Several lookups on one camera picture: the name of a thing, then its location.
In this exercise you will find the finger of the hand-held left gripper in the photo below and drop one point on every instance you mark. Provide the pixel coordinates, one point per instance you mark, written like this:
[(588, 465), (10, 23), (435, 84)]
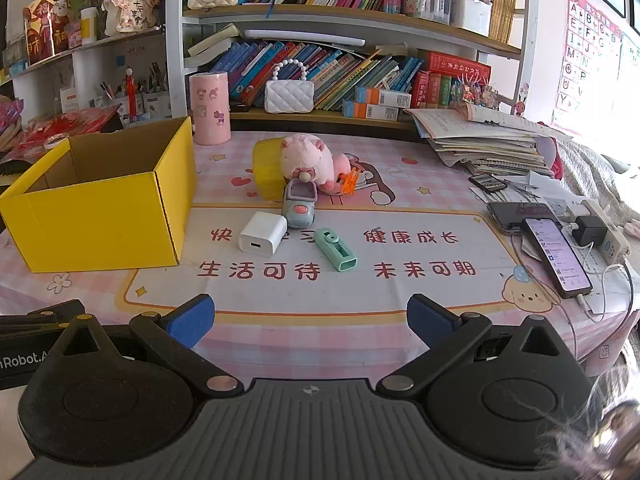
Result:
[(50, 314)]

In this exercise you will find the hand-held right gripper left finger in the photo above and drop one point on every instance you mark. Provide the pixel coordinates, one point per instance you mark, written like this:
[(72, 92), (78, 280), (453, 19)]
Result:
[(192, 317)]

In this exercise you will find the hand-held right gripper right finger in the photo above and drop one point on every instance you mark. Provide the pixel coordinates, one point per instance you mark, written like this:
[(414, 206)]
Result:
[(430, 317)]

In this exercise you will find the yellow cardboard box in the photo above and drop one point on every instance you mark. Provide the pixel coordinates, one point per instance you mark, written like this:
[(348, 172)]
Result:
[(100, 225)]

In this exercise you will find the pink plush toy orange feet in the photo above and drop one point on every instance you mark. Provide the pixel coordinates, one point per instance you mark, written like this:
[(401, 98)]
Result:
[(305, 160)]

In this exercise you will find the pink printed desk mat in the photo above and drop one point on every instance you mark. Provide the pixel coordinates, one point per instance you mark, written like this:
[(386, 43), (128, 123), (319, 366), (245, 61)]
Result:
[(300, 295)]

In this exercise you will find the white charger adapter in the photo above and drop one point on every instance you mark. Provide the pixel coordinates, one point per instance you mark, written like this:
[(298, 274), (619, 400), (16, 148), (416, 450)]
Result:
[(262, 232)]

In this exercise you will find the dark smartphone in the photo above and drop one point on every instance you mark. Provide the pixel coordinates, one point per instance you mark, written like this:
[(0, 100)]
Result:
[(510, 212)]

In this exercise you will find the smartphone with lit screen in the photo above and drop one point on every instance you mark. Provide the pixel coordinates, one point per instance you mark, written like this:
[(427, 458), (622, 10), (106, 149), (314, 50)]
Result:
[(557, 257)]

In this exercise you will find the grey toy car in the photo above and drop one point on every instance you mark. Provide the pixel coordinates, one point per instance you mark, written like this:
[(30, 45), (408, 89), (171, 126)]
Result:
[(299, 207)]

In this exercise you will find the metal tweezers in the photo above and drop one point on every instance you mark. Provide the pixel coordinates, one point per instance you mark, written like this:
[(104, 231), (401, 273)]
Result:
[(517, 183)]

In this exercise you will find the yellow ribbed cup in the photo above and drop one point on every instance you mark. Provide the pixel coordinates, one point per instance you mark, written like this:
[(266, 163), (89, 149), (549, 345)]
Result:
[(267, 167)]

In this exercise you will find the black charger plug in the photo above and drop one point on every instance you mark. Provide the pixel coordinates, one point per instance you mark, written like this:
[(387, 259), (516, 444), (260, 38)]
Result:
[(589, 231)]

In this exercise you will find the red paper decorations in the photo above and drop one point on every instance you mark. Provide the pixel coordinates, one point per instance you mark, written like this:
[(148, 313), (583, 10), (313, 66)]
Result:
[(60, 127)]

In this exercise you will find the stack of papers and notebooks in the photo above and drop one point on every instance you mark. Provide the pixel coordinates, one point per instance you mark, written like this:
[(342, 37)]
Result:
[(480, 135)]

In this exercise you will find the white power strip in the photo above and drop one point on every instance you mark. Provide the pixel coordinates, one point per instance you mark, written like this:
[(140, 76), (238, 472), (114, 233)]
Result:
[(612, 240)]

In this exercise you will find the pink cartoon cylinder tin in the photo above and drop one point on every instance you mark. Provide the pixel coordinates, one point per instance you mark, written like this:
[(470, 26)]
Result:
[(210, 110)]

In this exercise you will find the desk organiser with pencils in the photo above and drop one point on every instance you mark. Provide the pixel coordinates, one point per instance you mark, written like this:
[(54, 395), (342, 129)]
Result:
[(150, 102)]

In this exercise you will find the grey blanket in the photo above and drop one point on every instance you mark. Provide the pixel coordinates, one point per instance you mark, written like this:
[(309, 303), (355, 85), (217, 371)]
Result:
[(595, 170)]

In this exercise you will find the colourful glitter ornament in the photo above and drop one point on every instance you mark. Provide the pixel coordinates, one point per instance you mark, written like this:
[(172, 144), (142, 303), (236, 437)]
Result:
[(472, 91)]

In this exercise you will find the red hardcover dictionaries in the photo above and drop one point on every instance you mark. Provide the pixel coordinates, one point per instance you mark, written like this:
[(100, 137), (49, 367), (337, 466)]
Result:
[(452, 77)]

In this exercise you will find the white bookshelf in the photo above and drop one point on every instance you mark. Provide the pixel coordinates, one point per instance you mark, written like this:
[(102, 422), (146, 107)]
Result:
[(175, 60)]

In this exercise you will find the row of colourful slanted books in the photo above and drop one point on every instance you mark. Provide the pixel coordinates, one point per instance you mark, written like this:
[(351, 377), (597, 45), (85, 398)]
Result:
[(325, 67)]

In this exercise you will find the flat lying beige book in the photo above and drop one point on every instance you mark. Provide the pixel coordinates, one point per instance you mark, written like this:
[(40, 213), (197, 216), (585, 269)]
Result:
[(212, 42)]

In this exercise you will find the red festive figure decoration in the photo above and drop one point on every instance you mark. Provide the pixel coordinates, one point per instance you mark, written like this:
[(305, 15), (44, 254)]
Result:
[(45, 30)]

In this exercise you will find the white pen holder box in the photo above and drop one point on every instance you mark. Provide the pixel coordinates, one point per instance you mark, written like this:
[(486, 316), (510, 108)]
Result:
[(471, 15)]

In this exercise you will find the white plush doll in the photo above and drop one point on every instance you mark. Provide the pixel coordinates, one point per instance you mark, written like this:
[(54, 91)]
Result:
[(127, 2)]

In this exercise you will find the row of yellow books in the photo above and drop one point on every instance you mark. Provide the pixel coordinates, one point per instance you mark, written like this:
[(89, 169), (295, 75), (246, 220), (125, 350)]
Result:
[(505, 2)]

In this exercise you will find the wooden wall shelf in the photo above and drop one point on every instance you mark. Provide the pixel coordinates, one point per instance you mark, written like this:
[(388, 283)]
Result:
[(125, 38)]

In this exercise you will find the alphabet wall poster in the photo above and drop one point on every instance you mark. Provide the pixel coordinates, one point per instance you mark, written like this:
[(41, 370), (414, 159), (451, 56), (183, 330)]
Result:
[(585, 60)]

